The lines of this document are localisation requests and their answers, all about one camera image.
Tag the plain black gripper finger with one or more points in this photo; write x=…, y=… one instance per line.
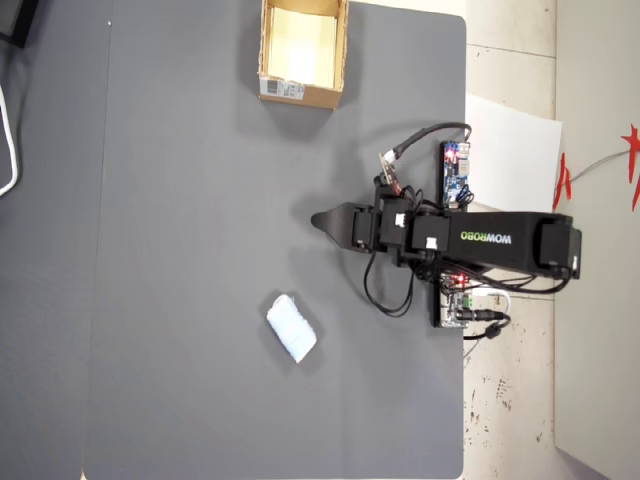
x=337, y=225

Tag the open brown cardboard box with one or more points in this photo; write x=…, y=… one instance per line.
x=320, y=97

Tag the white curved tube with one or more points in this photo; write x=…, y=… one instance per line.
x=11, y=150

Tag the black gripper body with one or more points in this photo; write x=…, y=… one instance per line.
x=385, y=235

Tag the white paper sheet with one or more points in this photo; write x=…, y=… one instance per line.
x=515, y=155

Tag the black camera circuit board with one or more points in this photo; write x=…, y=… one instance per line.
x=390, y=175

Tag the black object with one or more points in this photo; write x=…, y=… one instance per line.
x=12, y=20

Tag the circuit board with red LED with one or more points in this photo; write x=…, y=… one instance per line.
x=452, y=305

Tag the dark grey table mat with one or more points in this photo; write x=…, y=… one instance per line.
x=200, y=225

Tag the blue circuit board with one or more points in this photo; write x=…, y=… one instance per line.
x=452, y=175

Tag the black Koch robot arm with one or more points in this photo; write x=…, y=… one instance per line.
x=500, y=250

